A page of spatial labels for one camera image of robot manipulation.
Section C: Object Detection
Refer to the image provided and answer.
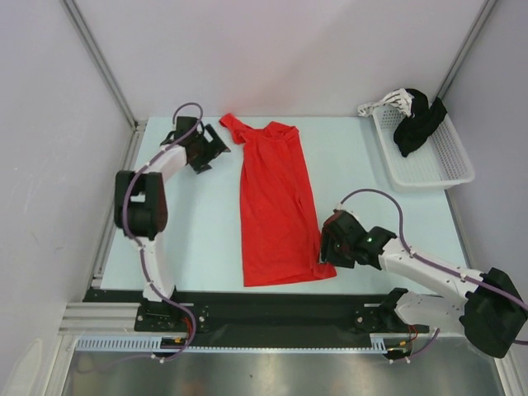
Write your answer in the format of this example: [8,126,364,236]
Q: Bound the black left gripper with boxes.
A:
[191,125,230,174]

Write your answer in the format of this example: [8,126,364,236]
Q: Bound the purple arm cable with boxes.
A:
[122,101,206,364]
[337,188,528,364]

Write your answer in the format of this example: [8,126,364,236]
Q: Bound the white plastic basket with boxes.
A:
[372,106,475,193]

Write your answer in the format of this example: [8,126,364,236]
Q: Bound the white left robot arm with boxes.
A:
[114,116,230,330]

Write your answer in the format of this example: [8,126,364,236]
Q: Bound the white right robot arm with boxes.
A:
[320,210,527,358]

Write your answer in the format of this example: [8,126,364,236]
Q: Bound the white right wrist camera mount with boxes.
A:
[335,203,357,216]

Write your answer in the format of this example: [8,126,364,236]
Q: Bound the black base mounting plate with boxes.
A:
[83,289,429,347]

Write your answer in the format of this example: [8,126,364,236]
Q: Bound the black tank top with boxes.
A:
[393,88,447,158]

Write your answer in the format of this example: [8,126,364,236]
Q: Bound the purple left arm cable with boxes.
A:
[122,101,206,364]

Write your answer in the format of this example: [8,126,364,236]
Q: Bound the aluminium frame rail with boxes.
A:
[52,120,134,333]

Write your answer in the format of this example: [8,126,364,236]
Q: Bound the red tank top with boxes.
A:
[219,114,337,287]

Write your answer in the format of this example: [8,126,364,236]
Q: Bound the white slotted cable duct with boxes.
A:
[75,335,392,355]

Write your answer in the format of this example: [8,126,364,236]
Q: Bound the white striped tank top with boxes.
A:
[357,88,414,117]

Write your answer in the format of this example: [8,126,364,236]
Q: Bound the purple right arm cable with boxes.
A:
[337,188,528,364]

